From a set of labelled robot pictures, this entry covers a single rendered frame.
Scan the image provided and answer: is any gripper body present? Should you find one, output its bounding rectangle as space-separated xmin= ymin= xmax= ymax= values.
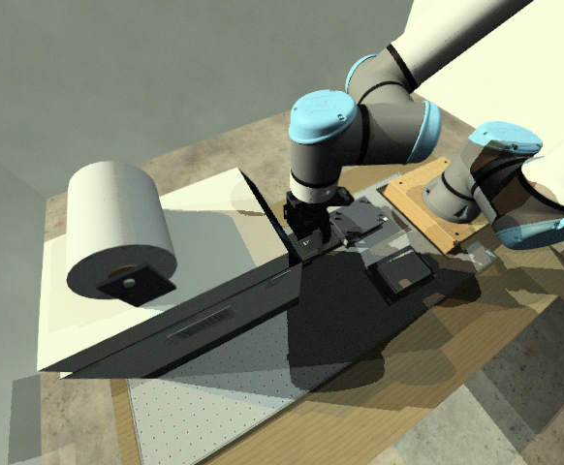
xmin=283 ymin=191 xmax=330 ymax=240

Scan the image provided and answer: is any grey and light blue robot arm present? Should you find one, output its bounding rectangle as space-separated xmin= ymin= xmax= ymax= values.
xmin=289 ymin=0 xmax=564 ymax=250

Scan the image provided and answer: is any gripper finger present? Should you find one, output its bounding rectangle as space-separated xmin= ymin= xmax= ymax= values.
xmin=304 ymin=220 xmax=331 ymax=255

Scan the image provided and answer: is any white roll of foil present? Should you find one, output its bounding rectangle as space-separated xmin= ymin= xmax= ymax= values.
xmin=66 ymin=161 xmax=177 ymax=300

